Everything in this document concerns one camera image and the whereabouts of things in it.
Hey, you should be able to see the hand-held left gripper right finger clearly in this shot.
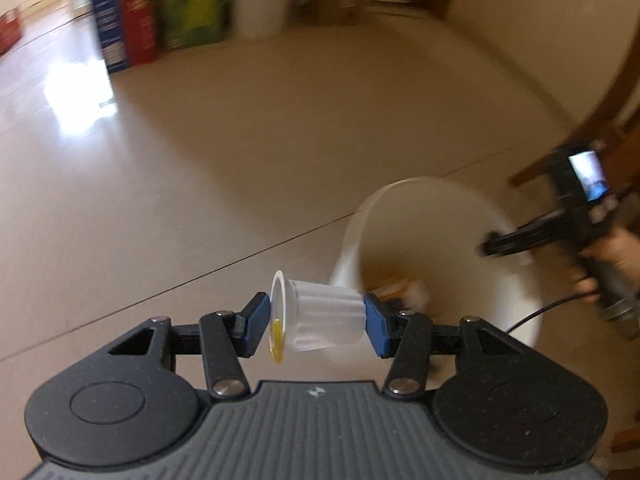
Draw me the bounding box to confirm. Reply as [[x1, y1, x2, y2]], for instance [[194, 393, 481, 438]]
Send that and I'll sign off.
[[364, 292, 531, 401]]

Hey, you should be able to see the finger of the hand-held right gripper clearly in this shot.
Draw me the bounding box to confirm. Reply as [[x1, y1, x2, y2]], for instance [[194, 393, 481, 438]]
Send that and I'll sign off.
[[479, 222, 562, 257]]

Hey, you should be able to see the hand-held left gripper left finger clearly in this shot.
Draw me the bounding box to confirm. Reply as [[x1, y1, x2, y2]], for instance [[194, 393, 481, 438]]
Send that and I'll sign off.
[[107, 292, 268, 401]]

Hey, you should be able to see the clear plastic jelly cup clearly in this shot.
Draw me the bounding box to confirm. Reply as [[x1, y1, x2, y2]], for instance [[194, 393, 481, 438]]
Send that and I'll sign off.
[[270, 270, 367, 364]]

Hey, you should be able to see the white plastic trash bin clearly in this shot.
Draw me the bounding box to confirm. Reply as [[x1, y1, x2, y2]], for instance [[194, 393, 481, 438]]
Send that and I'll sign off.
[[330, 176, 543, 356]]

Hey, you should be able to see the person's right hand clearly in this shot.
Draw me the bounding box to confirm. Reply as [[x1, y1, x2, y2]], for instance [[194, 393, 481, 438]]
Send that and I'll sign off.
[[574, 225, 640, 306]]

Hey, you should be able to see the wooden chair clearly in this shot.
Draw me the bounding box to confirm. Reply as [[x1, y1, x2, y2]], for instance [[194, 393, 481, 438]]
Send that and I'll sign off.
[[509, 35, 640, 188]]

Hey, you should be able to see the white bucket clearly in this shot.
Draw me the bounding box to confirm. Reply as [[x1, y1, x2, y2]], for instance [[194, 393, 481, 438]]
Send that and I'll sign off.
[[231, 0, 301, 38]]

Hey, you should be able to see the green pack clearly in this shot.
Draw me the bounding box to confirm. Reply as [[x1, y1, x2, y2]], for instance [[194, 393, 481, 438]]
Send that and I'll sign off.
[[159, 0, 232, 52]]

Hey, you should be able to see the blue box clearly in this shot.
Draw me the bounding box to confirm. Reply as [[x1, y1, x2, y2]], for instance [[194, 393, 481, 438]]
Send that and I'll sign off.
[[90, 0, 132, 75]]

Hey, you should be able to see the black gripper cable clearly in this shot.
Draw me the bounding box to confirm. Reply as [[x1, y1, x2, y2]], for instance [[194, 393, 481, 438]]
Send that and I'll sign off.
[[505, 294, 588, 335]]

